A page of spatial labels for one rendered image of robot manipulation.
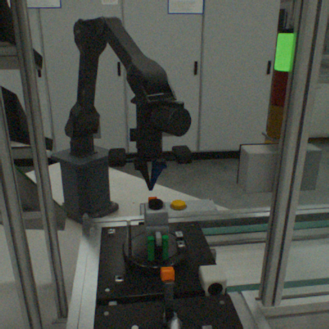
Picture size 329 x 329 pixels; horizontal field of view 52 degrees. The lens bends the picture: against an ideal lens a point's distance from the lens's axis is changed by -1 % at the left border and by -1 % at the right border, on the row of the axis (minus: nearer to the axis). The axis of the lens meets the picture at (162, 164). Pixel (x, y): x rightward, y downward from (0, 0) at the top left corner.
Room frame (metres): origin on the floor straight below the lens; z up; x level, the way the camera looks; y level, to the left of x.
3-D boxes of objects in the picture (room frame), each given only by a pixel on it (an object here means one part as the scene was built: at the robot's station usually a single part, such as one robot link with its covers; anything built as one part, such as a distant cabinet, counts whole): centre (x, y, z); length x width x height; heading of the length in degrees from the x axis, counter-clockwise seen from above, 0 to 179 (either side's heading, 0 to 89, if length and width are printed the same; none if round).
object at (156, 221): (0.59, 0.01, 1.06); 0.08 x 0.04 x 0.07; 8
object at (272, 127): (0.50, -0.19, 1.28); 0.05 x 0.05 x 0.05
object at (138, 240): (0.60, 0.01, 0.98); 0.14 x 0.14 x 0.02
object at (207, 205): (0.82, -0.04, 0.93); 0.21 x 0.07 x 0.06; 97
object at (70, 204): (0.98, 0.25, 0.96); 0.15 x 0.15 x 0.20; 51
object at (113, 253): (0.60, 0.01, 0.96); 0.24 x 0.24 x 0.02; 7
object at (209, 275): (0.51, -0.09, 0.97); 0.05 x 0.05 x 0.04; 7
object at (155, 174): (0.72, 0.01, 1.10); 0.06 x 0.04 x 0.07; 7
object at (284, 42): (0.50, -0.19, 1.38); 0.05 x 0.05 x 0.05
